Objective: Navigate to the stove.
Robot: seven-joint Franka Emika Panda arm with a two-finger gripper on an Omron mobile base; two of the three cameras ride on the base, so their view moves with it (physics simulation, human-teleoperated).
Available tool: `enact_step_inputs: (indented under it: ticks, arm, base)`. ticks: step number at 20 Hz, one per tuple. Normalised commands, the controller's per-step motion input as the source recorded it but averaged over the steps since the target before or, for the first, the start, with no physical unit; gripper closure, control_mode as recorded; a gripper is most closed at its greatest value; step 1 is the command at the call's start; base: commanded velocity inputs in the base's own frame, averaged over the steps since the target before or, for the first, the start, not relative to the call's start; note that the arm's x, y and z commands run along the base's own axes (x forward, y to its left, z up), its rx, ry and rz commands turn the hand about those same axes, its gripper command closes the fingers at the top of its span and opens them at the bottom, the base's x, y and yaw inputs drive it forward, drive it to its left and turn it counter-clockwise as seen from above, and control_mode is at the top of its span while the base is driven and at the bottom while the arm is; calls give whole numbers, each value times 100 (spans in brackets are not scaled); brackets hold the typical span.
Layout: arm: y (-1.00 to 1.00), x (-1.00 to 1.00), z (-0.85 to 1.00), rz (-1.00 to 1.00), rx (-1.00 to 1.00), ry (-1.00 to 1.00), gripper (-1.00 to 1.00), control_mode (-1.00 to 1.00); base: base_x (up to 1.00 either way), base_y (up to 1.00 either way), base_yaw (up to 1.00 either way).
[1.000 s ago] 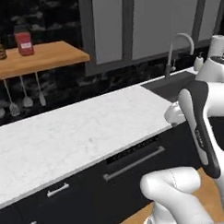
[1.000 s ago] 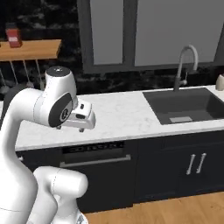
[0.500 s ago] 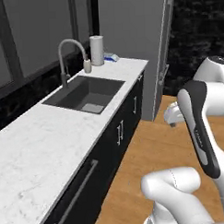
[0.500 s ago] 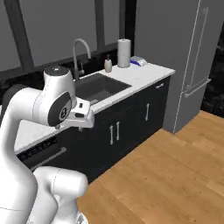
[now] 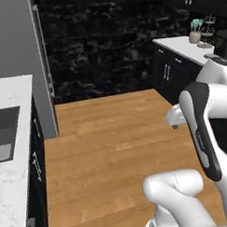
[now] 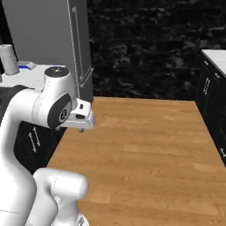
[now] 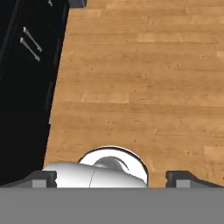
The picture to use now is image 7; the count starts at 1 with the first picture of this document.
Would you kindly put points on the black cupboard run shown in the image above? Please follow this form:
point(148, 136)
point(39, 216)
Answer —
point(23, 110)

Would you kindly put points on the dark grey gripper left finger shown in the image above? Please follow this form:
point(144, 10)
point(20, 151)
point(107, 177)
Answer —
point(43, 176)

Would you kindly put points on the white round object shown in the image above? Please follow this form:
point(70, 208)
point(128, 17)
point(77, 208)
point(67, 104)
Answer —
point(87, 175)

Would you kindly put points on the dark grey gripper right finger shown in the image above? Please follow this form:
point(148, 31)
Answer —
point(178, 176)

